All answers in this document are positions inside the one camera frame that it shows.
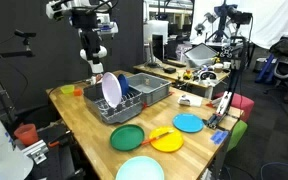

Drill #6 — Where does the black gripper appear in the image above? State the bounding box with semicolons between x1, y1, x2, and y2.
71;8;101;64

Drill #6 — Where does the red handled table knife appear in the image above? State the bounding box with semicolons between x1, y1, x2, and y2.
140;129;175;147

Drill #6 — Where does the lilac white plate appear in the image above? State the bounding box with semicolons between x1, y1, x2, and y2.
101;71;123;109

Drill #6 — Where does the dark blue plate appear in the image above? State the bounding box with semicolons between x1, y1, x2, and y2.
117;73;131;98

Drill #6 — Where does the grey dish drying rack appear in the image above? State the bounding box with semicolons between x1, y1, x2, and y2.
82;81;145;125

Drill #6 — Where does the green plastic plate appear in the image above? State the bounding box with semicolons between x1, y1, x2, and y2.
109;123;146;152

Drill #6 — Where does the blue plastic plate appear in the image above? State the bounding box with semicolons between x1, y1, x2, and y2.
172;112;205;134

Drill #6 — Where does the yellow plastic plate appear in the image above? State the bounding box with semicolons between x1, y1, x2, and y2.
148;125;185;154

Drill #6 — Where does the light teal plastic plate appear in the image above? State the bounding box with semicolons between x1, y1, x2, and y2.
114;155;166;180

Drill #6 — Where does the brown wooden spoon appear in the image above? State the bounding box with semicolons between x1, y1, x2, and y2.
94;73;104;86

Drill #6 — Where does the small orange plastic cup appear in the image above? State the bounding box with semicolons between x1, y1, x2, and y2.
72;87;84;97

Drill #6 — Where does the wooden side table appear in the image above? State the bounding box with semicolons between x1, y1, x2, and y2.
132;61;231;100

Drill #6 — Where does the grey plastic tub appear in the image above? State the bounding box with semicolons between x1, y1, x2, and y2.
126;72;172;107

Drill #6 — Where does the small black box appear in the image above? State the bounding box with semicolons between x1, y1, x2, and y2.
163;66;178;75

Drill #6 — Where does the black keyboard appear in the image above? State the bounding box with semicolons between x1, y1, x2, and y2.
162;59;187;69

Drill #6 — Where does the black boom tripod stand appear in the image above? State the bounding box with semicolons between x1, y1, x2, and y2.
0;49;36;125

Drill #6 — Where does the yellow toy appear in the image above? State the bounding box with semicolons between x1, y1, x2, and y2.
182;69;193;81

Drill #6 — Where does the large red orange cup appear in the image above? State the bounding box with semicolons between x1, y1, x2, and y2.
13;123;40;147

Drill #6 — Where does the grey tilted tray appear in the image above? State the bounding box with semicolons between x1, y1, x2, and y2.
183;42;219;69

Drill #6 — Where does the black white headset device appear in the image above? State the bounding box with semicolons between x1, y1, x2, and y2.
197;68;218;83

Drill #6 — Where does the white paper cup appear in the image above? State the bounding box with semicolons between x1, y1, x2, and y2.
213;62;225;74

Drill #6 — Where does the blue tripod rig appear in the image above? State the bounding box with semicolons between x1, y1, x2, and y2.
193;0;239;43

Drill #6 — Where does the white rounded dome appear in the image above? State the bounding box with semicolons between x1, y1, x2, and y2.
0;108;35;180

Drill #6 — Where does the blue tape patch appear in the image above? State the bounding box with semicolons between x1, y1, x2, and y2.
210;129;229;145

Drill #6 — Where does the green stool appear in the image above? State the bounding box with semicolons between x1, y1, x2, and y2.
226;119;249;153

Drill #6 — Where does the white hanging sheet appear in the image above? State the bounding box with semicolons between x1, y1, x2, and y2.
190;0;288;50

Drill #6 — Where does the black jacket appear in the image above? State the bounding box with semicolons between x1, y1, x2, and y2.
269;38;288;58

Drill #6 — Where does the black office chair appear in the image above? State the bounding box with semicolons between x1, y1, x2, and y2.
263;54;288;104

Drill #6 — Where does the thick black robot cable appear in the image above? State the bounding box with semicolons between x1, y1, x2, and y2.
85;0;120;16

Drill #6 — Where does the black camera on boom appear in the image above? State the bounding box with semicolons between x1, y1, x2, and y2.
13;29;37;47

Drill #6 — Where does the orange handled black tool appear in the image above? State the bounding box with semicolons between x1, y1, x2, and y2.
47;130;73;149

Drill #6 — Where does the aluminium bracket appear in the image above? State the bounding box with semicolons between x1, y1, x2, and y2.
21;139;50;165

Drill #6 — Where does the black clamped camera stand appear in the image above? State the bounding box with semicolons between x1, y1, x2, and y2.
205;33;250;130

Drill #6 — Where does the black camera on stand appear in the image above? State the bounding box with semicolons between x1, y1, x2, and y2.
226;5;254;26

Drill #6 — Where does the blue metal frame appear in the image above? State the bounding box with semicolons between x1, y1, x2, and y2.
254;53;276;84

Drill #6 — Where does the blue floor cable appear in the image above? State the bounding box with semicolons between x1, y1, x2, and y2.
259;161;288;180

